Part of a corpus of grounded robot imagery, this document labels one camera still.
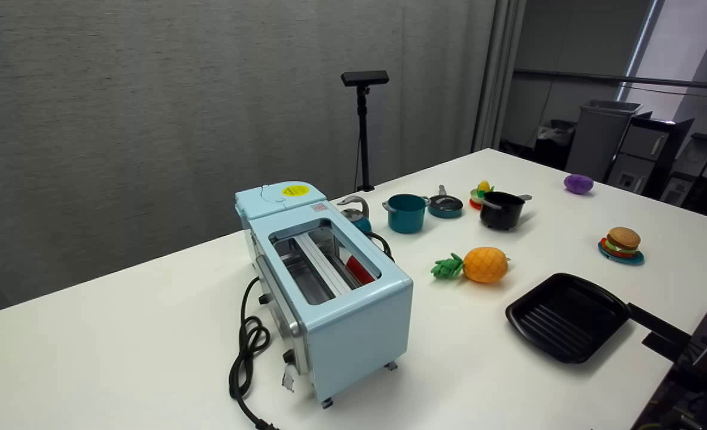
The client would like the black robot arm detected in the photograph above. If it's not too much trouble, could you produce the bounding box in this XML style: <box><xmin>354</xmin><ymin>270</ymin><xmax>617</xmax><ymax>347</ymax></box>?
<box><xmin>631</xmin><ymin>305</ymin><xmax>707</xmax><ymax>430</ymax></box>

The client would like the toy hamburger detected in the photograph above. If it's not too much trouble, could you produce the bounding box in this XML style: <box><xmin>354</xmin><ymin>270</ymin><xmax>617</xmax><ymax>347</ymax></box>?
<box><xmin>603</xmin><ymin>228</ymin><xmax>640</xmax><ymax>259</ymax></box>

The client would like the small grey frying pan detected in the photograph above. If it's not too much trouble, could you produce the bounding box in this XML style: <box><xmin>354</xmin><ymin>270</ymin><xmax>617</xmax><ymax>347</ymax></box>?
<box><xmin>427</xmin><ymin>186</ymin><xmax>464</xmax><ymax>221</ymax></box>

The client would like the teal toy plate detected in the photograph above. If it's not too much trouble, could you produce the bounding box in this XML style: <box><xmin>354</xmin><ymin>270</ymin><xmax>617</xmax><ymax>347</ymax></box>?
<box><xmin>596</xmin><ymin>240</ymin><xmax>644</xmax><ymax>265</ymax></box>

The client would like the purple toy bowl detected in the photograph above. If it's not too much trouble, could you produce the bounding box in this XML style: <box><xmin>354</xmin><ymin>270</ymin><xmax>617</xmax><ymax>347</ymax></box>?
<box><xmin>564</xmin><ymin>174</ymin><xmax>593</xmax><ymax>196</ymax></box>

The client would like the colourful toy food pile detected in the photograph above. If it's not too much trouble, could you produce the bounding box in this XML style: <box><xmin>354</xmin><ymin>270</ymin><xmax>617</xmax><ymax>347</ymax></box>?
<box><xmin>468</xmin><ymin>181</ymin><xmax>495</xmax><ymax>211</ymax></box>

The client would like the teal toy pot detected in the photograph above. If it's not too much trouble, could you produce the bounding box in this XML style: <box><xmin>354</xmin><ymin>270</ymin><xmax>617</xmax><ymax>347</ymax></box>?
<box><xmin>381</xmin><ymin>194</ymin><xmax>427</xmax><ymax>234</ymax></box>

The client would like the grey filing cabinet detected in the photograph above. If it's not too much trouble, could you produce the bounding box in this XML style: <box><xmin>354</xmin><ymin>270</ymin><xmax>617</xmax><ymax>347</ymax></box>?
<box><xmin>566</xmin><ymin>101</ymin><xmax>693</xmax><ymax>198</ymax></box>

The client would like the black power cord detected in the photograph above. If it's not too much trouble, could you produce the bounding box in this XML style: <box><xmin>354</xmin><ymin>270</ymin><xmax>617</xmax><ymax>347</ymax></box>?
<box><xmin>226</xmin><ymin>276</ymin><xmax>281</xmax><ymax>430</ymax></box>

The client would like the teal toy kettle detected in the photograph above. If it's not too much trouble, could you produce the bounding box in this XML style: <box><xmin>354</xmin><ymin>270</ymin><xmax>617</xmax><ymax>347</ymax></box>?
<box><xmin>340</xmin><ymin>196</ymin><xmax>372</xmax><ymax>234</ymax></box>

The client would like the orange pineapple plushy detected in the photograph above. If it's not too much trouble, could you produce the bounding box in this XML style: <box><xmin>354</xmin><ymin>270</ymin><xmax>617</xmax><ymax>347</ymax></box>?
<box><xmin>431</xmin><ymin>247</ymin><xmax>508</xmax><ymax>285</ymax></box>

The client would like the black grill pan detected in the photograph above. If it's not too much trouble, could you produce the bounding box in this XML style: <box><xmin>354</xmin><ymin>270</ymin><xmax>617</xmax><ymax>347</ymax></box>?
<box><xmin>507</xmin><ymin>272</ymin><xmax>680</xmax><ymax>364</ymax></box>

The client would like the light blue toaster oven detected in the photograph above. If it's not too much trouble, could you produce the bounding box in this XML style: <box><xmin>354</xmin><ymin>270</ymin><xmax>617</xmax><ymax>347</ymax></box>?
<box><xmin>233</xmin><ymin>181</ymin><xmax>412</xmax><ymax>406</ymax></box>

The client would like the black toy pot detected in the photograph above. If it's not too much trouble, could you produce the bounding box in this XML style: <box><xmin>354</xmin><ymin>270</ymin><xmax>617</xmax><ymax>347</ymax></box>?
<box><xmin>480</xmin><ymin>191</ymin><xmax>529</xmax><ymax>231</ymax></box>

